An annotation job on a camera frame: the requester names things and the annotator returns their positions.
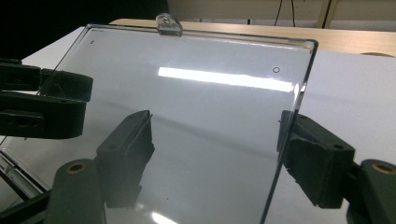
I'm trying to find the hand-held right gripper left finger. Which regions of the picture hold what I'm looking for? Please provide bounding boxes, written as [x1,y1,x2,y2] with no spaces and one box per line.
[96,109,156,209]

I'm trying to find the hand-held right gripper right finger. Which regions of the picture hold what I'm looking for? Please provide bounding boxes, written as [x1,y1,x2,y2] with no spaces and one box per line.
[276,110,356,209]

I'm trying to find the transparent grey plastic box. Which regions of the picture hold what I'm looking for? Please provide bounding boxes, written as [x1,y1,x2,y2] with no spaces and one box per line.
[0,12,318,224]

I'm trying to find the black curtain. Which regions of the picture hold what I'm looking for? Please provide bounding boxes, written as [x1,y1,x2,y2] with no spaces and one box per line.
[0,0,171,61]

